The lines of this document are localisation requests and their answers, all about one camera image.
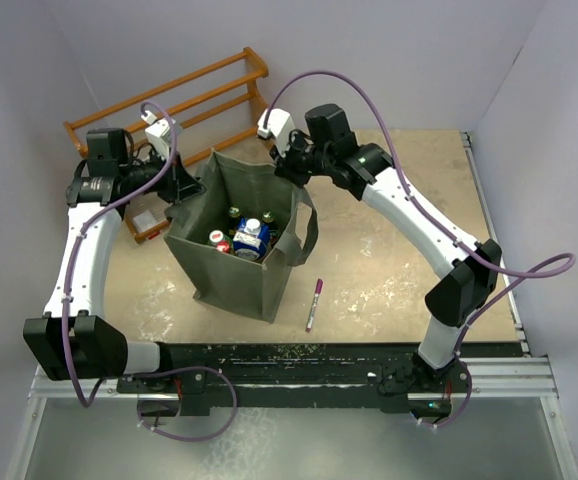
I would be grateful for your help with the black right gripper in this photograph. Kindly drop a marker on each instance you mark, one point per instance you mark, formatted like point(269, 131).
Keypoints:
point(287, 167)

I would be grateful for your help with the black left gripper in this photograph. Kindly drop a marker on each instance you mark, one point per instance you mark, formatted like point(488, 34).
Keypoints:
point(179, 184)

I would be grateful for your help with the green Perrier glass bottle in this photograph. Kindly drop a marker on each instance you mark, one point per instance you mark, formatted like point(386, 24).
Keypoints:
point(234, 219)

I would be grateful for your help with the orange juice plastic bottle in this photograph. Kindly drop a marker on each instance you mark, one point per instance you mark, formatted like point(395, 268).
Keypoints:
point(216, 236)

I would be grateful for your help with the green canvas tote bag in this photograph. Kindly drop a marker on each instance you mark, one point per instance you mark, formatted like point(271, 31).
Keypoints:
point(243, 286)

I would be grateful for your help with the dark cola glass bottle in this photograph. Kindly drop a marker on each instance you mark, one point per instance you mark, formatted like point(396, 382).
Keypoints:
point(224, 247)

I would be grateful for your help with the blue orange juice carton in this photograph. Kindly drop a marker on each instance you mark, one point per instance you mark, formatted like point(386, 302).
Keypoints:
point(251, 239)

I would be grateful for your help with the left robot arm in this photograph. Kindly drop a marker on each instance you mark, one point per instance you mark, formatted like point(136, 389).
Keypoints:
point(72, 334)

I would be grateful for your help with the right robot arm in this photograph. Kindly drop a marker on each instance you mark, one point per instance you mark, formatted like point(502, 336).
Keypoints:
point(464, 266)

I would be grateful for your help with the orange wooden shoe rack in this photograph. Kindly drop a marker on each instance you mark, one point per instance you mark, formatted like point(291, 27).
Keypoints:
point(179, 105)

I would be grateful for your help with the pink white marker pen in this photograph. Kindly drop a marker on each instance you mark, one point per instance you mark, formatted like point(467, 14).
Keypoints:
point(314, 304)

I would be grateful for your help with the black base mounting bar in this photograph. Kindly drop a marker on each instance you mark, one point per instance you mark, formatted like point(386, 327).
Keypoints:
point(383, 376)

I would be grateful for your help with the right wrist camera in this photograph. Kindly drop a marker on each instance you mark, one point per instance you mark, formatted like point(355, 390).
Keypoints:
point(276, 124)

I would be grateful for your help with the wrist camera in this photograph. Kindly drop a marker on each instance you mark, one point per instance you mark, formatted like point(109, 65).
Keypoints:
point(276, 124)
point(160, 134)

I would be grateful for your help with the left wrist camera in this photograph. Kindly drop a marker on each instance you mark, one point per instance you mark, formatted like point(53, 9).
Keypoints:
point(160, 134)

